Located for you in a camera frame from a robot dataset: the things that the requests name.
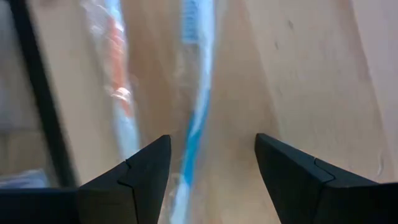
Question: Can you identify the black aluminium table frame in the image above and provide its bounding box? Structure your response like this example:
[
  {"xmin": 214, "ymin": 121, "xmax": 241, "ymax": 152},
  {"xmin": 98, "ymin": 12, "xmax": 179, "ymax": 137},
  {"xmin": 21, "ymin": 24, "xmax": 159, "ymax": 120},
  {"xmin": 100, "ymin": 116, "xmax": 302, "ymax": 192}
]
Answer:
[{"xmin": 8, "ymin": 0, "xmax": 78, "ymax": 188}]

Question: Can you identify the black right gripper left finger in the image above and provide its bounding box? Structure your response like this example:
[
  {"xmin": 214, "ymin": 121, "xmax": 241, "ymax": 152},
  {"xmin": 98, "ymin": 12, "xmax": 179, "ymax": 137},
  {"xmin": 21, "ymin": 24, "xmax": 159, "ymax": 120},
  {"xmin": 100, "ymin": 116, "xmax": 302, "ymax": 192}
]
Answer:
[{"xmin": 77, "ymin": 134, "xmax": 172, "ymax": 224}]

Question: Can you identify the orange white toothbrush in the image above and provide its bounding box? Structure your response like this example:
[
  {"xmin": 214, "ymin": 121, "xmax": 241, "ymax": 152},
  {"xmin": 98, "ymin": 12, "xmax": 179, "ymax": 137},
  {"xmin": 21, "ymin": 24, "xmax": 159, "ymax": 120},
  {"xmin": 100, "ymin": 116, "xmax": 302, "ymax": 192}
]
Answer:
[{"xmin": 80, "ymin": 0, "xmax": 141, "ymax": 160}]

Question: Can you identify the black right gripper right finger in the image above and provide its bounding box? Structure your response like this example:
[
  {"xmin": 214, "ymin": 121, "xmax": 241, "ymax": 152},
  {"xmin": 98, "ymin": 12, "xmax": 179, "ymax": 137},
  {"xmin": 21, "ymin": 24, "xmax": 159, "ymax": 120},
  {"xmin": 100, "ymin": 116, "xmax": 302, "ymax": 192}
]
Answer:
[{"xmin": 254, "ymin": 133, "xmax": 380, "ymax": 224}]

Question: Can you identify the blue white toothbrush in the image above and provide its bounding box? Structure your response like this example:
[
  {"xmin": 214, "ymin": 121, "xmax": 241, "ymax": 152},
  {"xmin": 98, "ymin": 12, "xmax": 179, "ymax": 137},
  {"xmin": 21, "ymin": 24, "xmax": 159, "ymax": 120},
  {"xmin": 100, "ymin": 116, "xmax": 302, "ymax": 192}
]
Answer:
[{"xmin": 169, "ymin": 0, "xmax": 218, "ymax": 224}]

